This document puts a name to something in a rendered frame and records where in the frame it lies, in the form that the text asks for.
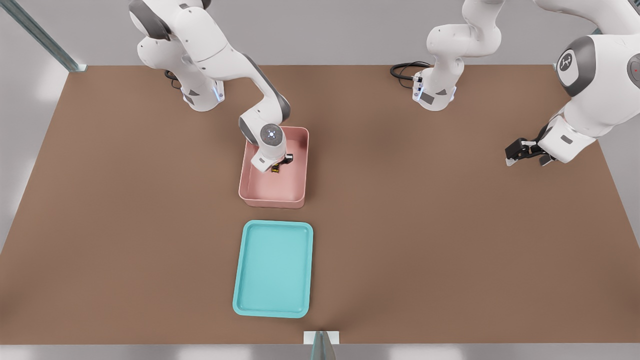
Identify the pink plastic box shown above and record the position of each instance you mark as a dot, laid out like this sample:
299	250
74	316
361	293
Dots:
280	187

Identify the pale blue-green tray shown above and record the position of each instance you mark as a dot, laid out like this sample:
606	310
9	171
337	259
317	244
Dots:
273	269

